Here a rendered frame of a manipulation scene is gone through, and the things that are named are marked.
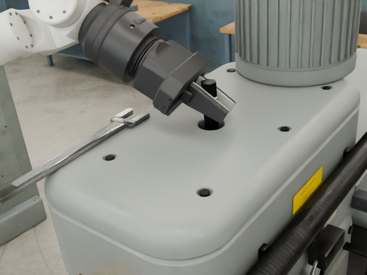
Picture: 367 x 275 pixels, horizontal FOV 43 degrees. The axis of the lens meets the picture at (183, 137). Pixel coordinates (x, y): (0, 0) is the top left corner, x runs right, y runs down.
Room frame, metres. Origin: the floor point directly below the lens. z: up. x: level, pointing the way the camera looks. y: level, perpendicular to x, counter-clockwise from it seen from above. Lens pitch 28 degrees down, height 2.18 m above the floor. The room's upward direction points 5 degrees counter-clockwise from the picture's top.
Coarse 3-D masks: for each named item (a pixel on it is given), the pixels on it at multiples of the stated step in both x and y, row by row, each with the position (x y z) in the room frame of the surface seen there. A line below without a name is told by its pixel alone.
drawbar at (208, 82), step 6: (204, 84) 0.56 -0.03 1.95; (210, 84) 0.56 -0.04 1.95; (210, 90) 0.56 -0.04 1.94; (216, 90) 0.57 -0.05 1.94; (216, 96) 0.57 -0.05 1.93; (204, 120) 0.57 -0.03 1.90; (210, 120) 0.56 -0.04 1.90; (204, 126) 0.57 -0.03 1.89; (210, 126) 0.56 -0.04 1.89; (216, 126) 0.56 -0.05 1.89
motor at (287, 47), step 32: (256, 0) 0.70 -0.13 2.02; (288, 0) 0.67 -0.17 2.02; (320, 0) 0.67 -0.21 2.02; (352, 0) 0.68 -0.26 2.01; (256, 32) 0.70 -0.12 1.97; (288, 32) 0.67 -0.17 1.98; (320, 32) 0.67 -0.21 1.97; (352, 32) 0.70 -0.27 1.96; (256, 64) 0.70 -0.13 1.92; (288, 64) 0.67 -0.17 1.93; (320, 64) 0.67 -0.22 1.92; (352, 64) 0.70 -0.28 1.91
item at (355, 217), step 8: (352, 216) 0.80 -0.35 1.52; (360, 216) 0.79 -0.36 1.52; (352, 224) 0.79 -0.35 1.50; (360, 224) 0.78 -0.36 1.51; (352, 232) 0.79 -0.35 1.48; (360, 232) 0.78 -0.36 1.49; (352, 240) 0.79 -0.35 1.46; (360, 240) 0.78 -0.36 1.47; (352, 256) 0.79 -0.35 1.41; (360, 256) 0.77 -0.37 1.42; (352, 264) 0.78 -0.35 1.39; (360, 264) 0.77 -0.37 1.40; (352, 272) 0.78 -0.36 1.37; (360, 272) 0.77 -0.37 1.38
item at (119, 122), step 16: (128, 112) 0.62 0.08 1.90; (144, 112) 0.61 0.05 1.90; (112, 128) 0.57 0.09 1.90; (80, 144) 0.53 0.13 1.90; (96, 144) 0.54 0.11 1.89; (48, 160) 0.50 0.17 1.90; (64, 160) 0.50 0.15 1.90; (32, 176) 0.46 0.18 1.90; (0, 192) 0.44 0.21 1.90; (16, 192) 0.44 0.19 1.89
